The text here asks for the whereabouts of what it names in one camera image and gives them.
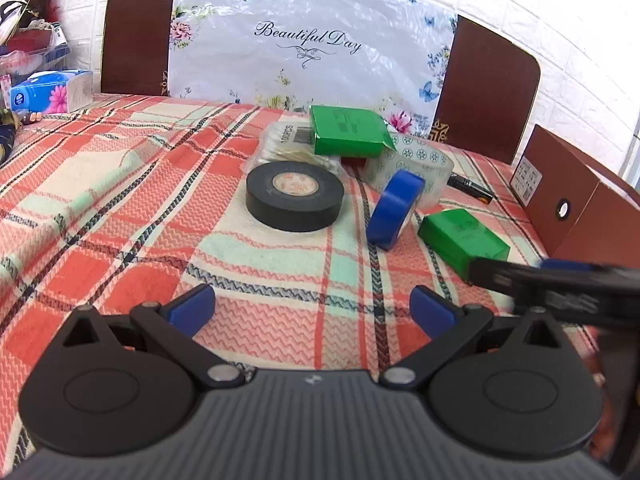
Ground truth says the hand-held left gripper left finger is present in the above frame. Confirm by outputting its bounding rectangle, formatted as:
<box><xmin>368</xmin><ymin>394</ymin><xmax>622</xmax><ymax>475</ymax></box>
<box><xmin>60</xmin><ymin>284</ymin><xmax>241</xmax><ymax>391</ymax></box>

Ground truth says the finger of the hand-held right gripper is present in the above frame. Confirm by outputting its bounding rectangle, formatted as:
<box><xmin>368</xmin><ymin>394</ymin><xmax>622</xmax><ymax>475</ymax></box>
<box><xmin>469</xmin><ymin>257</ymin><xmax>608</xmax><ymax>330</ymax></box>
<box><xmin>541</xmin><ymin>258</ymin><xmax>640</xmax><ymax>286</ymax></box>

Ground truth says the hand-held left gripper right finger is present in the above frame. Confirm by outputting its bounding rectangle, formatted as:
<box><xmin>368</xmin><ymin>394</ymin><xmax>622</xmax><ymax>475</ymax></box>
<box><xmin>380</xmin><ymin>285</ymin><xmax>566</xmax><ymax>391</ymax></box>

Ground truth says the small green box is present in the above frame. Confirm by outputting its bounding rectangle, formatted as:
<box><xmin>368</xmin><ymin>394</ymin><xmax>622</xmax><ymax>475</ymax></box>
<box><xmin>418</xmin><ymin>209</ymin><xmax>511</xmax><ymax>286</ymax></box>

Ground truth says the brown cardboard box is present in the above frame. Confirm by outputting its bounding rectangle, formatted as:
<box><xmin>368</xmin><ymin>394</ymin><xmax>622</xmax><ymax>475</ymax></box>
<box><xmin>510</xmin><ymin>124</ymin><xmax>640</xmax><ymax>271</ymax></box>

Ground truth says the black pen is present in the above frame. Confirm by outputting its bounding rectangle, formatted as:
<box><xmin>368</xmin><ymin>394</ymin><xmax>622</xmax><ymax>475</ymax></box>
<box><xmin>447</xmin><ymin>172</ymin><xmax>497</xmax><ymax>204</ymax></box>

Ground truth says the blue tape roll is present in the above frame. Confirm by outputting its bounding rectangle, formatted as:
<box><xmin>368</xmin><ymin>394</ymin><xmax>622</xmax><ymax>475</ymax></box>
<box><xmin>365</xmin><ymin>169</ymin><xmax>427</xmax><ymax>252</ymax></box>

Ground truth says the clear tape roll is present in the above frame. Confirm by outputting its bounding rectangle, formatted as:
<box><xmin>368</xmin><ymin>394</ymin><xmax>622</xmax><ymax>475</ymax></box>
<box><xmin>362</xmin><ymin>132</ymin><xmax>455</xmax><ymax>208</ymax></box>

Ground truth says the black tape roll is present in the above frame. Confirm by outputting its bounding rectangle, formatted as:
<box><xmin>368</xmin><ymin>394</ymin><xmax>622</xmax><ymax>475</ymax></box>
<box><xmin>246</xmin><ymin>161</ymin><xmax>346</xmax><ymax>233</ymax></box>

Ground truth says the plaid blanket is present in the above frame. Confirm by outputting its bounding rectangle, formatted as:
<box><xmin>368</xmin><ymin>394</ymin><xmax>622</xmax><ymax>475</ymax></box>
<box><xmin>0</xmin><ymin>92</ymin><xmax>608</xmax><ymax>461</ymax></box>

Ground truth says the clear cotton swab container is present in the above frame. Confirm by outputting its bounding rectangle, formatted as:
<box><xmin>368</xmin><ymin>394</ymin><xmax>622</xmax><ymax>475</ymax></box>
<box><xmin>257</xmin><ymin>121</ymin><xmax>343</xmax><ymax>178</ymax></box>

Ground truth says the large green box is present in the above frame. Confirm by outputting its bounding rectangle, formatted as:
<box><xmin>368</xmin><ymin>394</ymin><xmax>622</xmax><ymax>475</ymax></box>
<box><xmin>308</xmin><ymin>105</ymin><xmax>398</xmax><ymax>157</ymax></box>

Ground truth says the dark patterned cloth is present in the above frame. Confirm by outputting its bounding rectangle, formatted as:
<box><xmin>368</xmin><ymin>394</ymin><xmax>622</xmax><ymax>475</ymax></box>
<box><xmin>0</xmin><ymin>109</ymin><xmax>22</xmax><ymax>163</ymax></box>

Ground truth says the floral plastic bedding bag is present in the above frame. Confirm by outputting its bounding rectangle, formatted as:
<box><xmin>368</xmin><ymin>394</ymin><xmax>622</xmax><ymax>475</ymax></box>
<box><xmin>166</xmin><ymin>0</ymin><xmax>458</xmax><ymax>138</ymax></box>

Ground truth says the blue tissue pack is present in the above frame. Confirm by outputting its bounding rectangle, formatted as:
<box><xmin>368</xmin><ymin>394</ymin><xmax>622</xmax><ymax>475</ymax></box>
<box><xmin>9</xmin><ymin>70</ymin><xmax>95</xmax><ymax>113</ymax></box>

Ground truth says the brown wooden headboard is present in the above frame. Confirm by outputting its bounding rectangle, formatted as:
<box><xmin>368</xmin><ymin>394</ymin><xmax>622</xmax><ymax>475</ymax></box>
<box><xmin>100</xmin><ymin>0</ymin><xmax>542</xmax><ymax>166</ymax></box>

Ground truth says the clear bin of red packets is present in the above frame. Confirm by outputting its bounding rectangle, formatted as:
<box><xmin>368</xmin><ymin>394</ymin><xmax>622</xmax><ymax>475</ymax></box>
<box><xmin>0</xmin><ymin>20</ymin><xmax>71</xmax><ymax>86</ymax></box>

